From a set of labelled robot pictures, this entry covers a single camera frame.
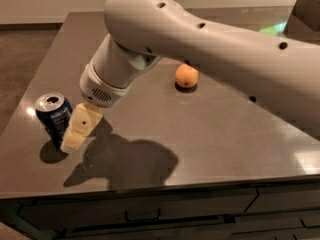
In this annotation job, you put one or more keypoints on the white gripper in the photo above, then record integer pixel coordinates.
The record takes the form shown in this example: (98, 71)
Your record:
(96, 90)

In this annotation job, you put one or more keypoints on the blue pepsi can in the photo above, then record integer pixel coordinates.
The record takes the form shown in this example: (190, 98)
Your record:
(54, 112)

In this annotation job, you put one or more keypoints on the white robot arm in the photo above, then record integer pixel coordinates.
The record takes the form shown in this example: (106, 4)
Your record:
(282, 74)

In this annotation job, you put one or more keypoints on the dark cabinet drawer front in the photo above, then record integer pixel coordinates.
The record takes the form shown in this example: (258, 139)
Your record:
(109, 213)

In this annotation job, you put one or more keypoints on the orange fruit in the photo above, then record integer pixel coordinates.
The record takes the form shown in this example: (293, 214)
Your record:
(186, 76)

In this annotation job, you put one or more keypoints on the dark box at corner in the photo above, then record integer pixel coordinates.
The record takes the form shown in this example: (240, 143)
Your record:
(304, 21)

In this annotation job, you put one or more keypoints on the dark drawer handle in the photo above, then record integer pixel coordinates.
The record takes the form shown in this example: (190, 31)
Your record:
(142, 216)

